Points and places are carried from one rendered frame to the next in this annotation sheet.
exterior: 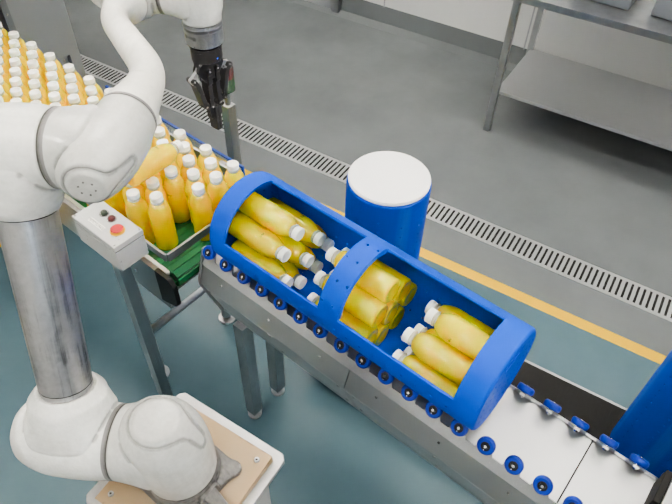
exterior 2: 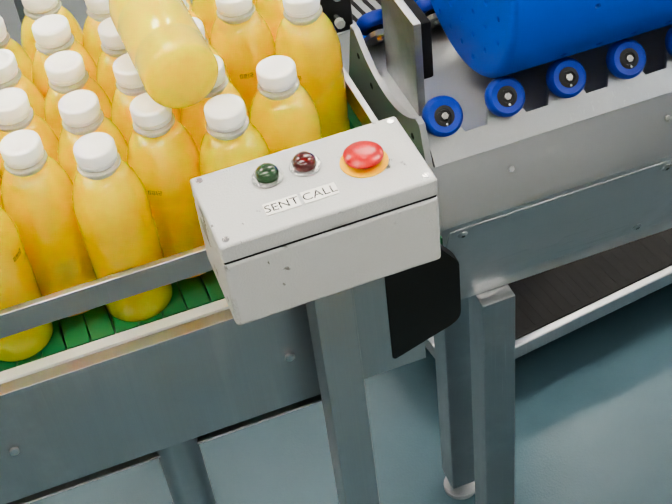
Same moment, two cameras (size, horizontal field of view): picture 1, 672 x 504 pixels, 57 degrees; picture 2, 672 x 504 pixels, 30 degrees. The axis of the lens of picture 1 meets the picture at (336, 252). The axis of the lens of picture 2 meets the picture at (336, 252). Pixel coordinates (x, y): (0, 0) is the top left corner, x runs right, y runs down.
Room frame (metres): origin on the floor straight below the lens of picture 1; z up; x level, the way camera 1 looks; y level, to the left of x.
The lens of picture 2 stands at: (0.75, 1.33, 1.82)
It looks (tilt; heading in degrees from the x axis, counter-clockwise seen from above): 44 degrees down; 307
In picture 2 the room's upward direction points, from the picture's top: 8 degrees counter-clockwise
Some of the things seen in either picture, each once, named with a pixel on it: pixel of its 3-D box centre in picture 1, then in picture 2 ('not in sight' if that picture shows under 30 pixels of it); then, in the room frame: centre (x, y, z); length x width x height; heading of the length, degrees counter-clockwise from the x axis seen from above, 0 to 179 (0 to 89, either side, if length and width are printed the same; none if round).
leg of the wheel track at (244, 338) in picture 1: (249, 372); (493, 435); (1.27, 0.31, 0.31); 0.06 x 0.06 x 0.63; 52
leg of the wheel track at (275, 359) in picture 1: (274, 349); (455, 369); (1.38, 0.23, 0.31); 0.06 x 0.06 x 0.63; 52
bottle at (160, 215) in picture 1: (162, 222); (289, 154); (1.38, 0.55, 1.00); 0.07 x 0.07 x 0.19
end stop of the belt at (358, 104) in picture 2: (216, 223); (345, 83); (1.42, 0.39, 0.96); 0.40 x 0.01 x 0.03; 142
